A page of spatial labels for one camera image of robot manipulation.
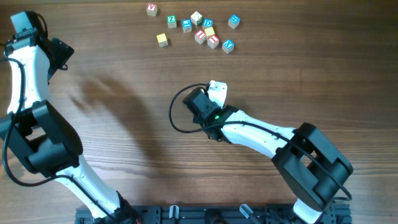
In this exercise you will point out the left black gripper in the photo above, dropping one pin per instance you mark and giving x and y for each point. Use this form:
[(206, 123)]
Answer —
[(63, 51)]

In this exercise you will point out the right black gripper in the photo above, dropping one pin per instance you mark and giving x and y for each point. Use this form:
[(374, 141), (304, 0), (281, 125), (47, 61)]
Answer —
[(198, 120)]

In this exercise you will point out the yellow S wooden block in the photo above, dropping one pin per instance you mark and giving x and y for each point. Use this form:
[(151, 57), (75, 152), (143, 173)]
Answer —
[(162, 40)]

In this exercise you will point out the plain animal wooden block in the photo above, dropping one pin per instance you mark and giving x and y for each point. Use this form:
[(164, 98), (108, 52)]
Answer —
[(196, 18)]

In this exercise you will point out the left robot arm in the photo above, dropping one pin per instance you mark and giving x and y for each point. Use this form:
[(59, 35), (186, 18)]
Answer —
[(40, 145)]

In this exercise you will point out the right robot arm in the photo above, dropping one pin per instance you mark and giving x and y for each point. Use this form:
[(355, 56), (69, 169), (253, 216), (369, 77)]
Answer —
[(313, 168)]

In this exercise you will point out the blue X wooden block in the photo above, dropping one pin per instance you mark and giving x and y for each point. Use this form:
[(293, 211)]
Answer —
[(228, 46)]

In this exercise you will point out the red I block lower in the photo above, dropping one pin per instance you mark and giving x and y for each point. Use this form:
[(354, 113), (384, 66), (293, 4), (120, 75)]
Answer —
[(213, 41)]

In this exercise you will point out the red I wooden block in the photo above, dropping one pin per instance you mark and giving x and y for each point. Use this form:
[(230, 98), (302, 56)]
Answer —
[(200, 36)]

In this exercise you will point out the yellow C wooden block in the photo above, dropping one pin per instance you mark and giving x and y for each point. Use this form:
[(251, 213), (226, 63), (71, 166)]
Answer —
[(209, 32)]

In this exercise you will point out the blue D wooden block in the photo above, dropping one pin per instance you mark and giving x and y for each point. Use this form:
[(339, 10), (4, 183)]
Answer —
[(207, 23)]

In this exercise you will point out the blue L wooden block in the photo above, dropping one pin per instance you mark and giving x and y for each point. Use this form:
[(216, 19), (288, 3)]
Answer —
[(186, 25)]

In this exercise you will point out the blue H wooden block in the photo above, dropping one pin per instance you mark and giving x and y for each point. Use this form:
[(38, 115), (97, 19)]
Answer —
[(234, 21)]

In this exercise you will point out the green Z wooden block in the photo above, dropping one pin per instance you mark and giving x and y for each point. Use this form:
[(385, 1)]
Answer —
[(171, 21)]

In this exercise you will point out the red letter wooden block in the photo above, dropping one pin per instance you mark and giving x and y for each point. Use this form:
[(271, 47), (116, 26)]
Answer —
[(152, 9)]

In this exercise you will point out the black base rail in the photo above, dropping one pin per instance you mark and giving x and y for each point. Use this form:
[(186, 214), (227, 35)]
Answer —
[(273, 213)]

